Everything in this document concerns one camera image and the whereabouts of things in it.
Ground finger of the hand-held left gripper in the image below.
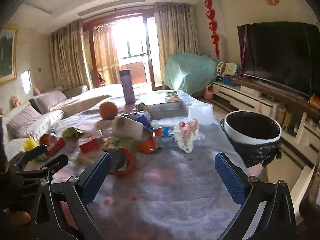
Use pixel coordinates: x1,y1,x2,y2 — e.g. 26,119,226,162
15,153,69,180
7,145,48,172

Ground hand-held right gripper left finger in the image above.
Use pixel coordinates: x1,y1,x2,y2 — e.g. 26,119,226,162
32,152,113,240

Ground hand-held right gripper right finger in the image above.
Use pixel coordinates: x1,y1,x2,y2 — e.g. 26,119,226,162
214,152,298,240

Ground white trash bin black liner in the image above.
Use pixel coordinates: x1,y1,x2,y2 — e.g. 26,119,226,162
220,110,282,168

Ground white paper box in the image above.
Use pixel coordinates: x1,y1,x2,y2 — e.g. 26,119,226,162
112,116,143,140

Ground orange snack wrapper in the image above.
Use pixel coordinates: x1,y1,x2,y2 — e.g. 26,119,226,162
137,136,158,153

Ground white red plastic bag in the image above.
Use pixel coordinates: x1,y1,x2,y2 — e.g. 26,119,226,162
173,119,204,153

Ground white foam piece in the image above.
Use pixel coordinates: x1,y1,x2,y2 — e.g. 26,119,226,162
188,104,213,125

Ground blue purple plastic bag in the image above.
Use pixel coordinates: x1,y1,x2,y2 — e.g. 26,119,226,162
130,111,152,130

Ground person's left hand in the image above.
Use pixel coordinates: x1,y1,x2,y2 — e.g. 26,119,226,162
4,210,32,225

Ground yellow plastic bag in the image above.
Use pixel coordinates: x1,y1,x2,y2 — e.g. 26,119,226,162
24,137,40,152

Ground red can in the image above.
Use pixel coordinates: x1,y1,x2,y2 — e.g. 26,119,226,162
46,137,66,156

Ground green snack wrapper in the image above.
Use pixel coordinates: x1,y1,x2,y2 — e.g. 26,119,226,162
62,127,85,139

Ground pink striped pillow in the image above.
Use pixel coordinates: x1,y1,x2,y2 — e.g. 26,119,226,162
34,91,68,113
7,105,42,138

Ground red carton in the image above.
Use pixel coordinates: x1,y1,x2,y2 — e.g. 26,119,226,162
79,132,104,153

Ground cream sofa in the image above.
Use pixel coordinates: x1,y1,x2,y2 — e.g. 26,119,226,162
0,84,123,160

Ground orange fruit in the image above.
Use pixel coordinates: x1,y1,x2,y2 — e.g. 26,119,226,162
99,101,118,120

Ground white tv cabinet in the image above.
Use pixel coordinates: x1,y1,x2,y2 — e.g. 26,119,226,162
212,80,320,165

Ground purple water bottle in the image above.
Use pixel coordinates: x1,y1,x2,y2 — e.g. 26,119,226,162
119,69,136,105

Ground beige patterned curtain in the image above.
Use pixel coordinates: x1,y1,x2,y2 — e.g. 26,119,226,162
51,20,87,89
154,2,199,57

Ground gold framed picture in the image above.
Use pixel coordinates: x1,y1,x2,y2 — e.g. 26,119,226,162
0,25,19,85

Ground stack of children's books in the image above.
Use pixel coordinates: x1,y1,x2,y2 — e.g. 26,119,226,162
144,90,182,112

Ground yellow teal toy register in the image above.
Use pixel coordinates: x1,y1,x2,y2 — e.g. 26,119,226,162
224,62,241,76

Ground teal covered furniture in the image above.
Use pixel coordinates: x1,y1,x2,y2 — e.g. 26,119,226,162
164,53,217,95

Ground sheer orange curtain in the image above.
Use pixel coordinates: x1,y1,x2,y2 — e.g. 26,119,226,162
93,25,120,84

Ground wooden glass balcony door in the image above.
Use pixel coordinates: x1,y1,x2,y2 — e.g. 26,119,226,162
84,12,160,90

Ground black television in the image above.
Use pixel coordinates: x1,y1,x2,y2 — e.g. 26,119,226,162
237,22,318,98

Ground red hanging knot decoration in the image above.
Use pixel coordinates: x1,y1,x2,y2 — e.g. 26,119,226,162
204,0,220,59

